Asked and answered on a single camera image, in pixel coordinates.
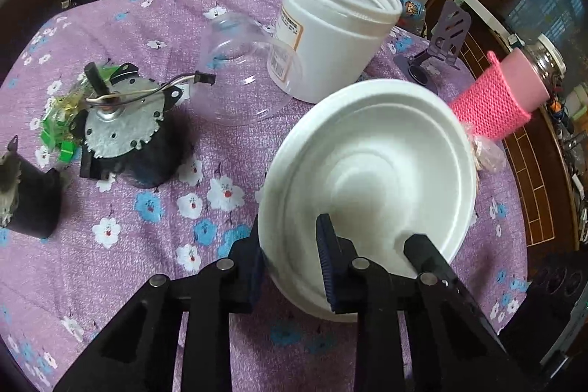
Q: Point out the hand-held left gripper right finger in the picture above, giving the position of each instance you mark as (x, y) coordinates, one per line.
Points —
(328, 268)

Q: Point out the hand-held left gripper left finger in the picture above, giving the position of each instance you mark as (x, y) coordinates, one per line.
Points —
(255, 277)

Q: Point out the small white foam bowl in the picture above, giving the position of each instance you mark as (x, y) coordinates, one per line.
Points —
(381, 171)

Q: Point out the purple floral tablecloth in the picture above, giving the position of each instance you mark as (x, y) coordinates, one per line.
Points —
(138, 236)

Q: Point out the bagged bread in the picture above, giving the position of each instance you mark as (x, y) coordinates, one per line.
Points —
(487, 153)

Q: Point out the black electric motor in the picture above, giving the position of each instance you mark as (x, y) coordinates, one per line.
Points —
(124, 125)

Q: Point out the clear plastic cup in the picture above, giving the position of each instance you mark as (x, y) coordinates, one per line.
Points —
(239, 66)

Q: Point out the wooden cabinet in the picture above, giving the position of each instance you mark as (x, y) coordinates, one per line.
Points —
(537, 190)

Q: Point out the black perforated object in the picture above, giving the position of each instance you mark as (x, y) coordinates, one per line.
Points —
(551, 295)

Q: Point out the white plastic jar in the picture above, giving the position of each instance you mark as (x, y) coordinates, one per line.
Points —
(330, 34)

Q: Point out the pink knitted sleeve bottle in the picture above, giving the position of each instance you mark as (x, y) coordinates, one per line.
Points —
(494, 98)

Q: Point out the green candy wrappers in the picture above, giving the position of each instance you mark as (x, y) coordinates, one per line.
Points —
(57, 128)

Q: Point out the small cartoon print jar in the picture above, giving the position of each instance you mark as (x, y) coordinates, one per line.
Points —
(411, 8)

